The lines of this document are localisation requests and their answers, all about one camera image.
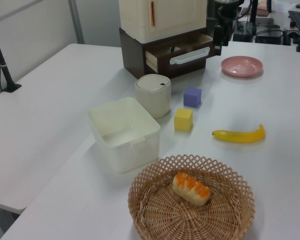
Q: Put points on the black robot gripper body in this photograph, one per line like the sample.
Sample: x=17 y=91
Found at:
x=226 y=12

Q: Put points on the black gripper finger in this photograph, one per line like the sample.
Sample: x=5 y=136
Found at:
x=225 y=35
x=217 y=40

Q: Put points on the dark brown drawer cabinet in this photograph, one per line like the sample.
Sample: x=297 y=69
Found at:
x=132 y=55

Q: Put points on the black monitor stand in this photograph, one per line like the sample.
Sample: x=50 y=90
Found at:
x=253 y=11

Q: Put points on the pink plastic plate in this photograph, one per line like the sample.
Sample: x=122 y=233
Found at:
x=241 y=66

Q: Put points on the tan cardboard box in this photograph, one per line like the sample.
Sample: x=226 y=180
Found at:
x=263 y=8

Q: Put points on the black electronics box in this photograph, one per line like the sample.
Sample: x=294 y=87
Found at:
x=268 y=37

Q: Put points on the cream toy cabinet with door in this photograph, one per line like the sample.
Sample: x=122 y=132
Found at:
x=175 y=17

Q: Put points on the purple foam cube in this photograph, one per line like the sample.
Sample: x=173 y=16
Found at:
x=192 y=97

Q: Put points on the small cream lidded bin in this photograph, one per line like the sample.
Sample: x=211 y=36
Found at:
x=153 y=96

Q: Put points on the yellow foam cube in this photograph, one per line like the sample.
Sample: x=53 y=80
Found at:
x=182 y=120

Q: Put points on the yellow toy banana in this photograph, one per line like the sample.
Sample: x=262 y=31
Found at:
x=240 y=136

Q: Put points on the white plastic storage box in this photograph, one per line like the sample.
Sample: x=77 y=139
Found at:
x=125 y=136

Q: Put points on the toy bread with orange topping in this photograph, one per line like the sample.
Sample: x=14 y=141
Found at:
x=191 y=188

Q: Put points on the woven wicker basket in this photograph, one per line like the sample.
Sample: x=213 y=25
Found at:
x=190 y=215

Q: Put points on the black camera stand pole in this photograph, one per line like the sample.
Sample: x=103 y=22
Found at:
x=3 y=67

